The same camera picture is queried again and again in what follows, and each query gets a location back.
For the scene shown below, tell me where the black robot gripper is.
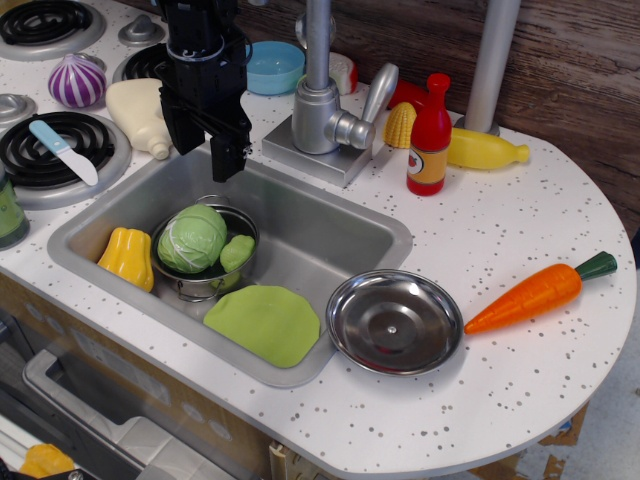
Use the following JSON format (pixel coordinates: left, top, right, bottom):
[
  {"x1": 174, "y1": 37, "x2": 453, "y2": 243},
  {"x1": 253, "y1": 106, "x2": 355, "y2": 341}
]
[{"x1": 156, "y1": 43, "x2": 251, "y2": 182}]

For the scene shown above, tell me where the orange toy carrot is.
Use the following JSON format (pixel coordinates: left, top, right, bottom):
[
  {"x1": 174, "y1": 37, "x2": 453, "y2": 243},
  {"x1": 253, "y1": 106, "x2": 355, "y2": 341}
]
[{"x1": 464, "y1": 251, "x2": 617, "y2": 335}]

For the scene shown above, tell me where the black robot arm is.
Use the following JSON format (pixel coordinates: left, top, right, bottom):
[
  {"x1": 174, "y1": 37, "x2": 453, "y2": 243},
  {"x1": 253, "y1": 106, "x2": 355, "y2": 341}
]
[{"x1": 156, "y1": 1, "x2": 252, "y2": 183}]

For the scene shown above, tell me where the silver metal plate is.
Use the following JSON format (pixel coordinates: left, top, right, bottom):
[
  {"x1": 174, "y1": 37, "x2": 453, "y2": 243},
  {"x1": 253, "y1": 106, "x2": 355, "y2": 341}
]
[{"x1": 326, "y1": 269, "x2": 464, "y2": 376}]

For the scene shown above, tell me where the cream toy jug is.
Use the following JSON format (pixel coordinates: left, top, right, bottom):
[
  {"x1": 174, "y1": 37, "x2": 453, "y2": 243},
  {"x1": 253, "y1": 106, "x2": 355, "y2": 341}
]
[{"x1": 105, "y1": 78, "x2": 172, "y2": 160}]

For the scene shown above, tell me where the blue plastic bowl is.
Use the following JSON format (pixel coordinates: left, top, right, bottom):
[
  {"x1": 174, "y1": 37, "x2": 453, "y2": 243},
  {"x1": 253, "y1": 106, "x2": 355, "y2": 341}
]
[{"x1": 246, "y1": 41, "x2": 306, "y2": 96}]

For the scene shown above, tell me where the green toy cabbage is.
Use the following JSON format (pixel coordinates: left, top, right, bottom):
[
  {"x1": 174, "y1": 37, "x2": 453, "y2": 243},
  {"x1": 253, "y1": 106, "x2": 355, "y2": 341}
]
[{"x1": 157, "y1": 204, "x2": 228, "y2": 274}]

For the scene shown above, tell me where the rear right stove burner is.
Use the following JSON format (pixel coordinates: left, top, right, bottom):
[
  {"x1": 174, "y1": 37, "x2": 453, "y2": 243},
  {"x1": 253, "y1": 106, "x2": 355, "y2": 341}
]
[{"x1": 112, "y1": 43, "x2": 169, "y2": 83}]

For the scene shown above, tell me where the stove burner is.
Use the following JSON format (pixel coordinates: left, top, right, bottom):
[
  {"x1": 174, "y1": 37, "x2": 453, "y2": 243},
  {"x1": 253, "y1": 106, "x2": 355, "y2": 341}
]
[
  {"x1": 112, "y1": 43, "x2": 169, "y2": 83},
  {"x1": 1, "y1": 1, "x2": 106, "y2": 62},
  {"x1": 1, "y1": 112, "x2": 132, "y2": 210}
]

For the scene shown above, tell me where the small steel pot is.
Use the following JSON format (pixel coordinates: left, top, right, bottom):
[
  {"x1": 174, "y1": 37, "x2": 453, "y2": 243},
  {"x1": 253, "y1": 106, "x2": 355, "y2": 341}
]
[{"x1": 151, "y1": 194, "x2": 260, "y2": 303}]

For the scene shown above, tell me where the small green toy vegetable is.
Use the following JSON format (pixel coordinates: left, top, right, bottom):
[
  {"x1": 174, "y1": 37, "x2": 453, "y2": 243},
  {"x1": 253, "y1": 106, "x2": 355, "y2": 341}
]
[{"x1": 219, "y1": 235, "x2": 256, "y2": 273}]

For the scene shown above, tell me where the silver toy faucet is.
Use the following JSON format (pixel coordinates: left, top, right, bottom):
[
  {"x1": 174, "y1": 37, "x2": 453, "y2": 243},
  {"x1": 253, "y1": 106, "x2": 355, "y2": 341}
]
[{"x1": 262, "y1": 1, "x2": 399, "y2": 187}]

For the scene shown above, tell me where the grey stove knob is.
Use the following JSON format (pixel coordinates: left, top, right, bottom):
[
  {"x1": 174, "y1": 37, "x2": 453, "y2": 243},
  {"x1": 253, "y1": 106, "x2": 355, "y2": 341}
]
[
  {"x1": 0, "y1": 93, "x2": 37, "y2": 128},
  {"x1": 118, "y1": 14, "x2": 165, "y2": 47}
]

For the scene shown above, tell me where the stainless steel sink basin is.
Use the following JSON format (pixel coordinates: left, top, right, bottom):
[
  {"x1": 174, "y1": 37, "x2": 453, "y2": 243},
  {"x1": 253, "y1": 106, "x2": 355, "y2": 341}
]
[{"x1": 48, "y1": 149, "x2": 412, "y2": 387}]

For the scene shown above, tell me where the yellow toy squash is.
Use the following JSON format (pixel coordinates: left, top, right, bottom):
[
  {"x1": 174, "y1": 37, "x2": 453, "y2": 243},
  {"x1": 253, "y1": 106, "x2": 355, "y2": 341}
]
[{"x1": 98, "y1": 227, "x2": 154, "y2": 292}]

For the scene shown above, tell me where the purple striped toy onion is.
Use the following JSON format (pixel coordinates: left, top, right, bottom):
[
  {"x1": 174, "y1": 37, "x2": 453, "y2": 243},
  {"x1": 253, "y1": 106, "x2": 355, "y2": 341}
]
[{"x1": 47, "y1": 54, "x2": 107, "y2": 108}]

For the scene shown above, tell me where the red white toy piece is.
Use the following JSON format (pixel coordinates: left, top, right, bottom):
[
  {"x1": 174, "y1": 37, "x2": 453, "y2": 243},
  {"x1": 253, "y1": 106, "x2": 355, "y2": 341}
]
[{"x1": 329, "y1": 52, "x2": 358, "y2": 95}]

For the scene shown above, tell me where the front left stove burner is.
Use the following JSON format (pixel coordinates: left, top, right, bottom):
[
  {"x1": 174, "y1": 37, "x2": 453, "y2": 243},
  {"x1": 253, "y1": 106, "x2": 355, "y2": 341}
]
[{"x1": 1, "y1": 112, "x2": 132, "y2": 210}]

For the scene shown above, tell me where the green cloth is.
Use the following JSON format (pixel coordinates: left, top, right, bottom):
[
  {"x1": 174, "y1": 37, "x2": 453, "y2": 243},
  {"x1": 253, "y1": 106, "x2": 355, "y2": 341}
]
[{"x1": 203, "y1": 285, "x2": 321, "y2": 368}]

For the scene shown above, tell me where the yellow toy corn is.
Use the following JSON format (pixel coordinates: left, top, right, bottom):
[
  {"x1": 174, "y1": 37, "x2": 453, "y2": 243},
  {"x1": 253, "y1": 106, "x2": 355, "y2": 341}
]
[{"x1": 383, "y1": 102, "x2": 417, "y2": 149}]

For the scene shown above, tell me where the grey stove knob left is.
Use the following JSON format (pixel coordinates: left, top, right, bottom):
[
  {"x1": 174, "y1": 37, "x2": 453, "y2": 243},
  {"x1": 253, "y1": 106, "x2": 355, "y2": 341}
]
[{"x1": 0, "y1": 93, "x2": 37, "y2": 128}]

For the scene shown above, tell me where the red toy item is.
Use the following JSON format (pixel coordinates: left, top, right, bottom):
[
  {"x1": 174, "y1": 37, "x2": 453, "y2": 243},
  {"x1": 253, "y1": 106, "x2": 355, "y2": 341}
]
[{"x1": 388, "y1": 79, "x2": 428, "y2": 113}]

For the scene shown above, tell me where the rear left stove burner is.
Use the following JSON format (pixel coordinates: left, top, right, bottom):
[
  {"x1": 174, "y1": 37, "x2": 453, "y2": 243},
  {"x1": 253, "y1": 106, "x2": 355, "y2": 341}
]
[{"x1": 1, "y1": 1, "x2": 106, "y2": 62}]

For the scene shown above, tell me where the red ketchup bottle toy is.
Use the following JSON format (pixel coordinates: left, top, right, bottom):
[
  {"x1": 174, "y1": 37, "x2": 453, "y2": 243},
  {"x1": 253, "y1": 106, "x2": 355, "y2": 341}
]
[{"x1": 406, "y1": 73, "x2": 452, "y2": 196}]

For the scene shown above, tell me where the yellow toy bottle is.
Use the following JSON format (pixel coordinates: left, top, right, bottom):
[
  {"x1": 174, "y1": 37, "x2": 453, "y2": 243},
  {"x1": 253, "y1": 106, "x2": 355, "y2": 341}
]
[{"x1": 448, "y1": 128, "x2": 530, "y2": 170}]

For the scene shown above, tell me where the grey vertical pole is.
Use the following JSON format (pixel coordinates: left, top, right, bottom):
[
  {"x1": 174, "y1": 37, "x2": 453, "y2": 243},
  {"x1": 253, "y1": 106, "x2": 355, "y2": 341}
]
[{"x1": 456, "y1": 0, "x2": 521, "y2": 136}]

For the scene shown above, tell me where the yellow object bottom left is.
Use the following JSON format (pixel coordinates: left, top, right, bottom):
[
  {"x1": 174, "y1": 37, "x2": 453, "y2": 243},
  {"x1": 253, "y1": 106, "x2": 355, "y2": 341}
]
[{"x1": 19, "y1": 444, "x2": 75, "y2": 479}]

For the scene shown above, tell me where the blue handled toy knife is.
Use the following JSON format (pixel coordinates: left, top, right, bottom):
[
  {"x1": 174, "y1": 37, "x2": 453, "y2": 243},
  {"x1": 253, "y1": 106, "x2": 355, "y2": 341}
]
[{"x1": 29, "y1": 120, "x2": 99, "y2": 186}]

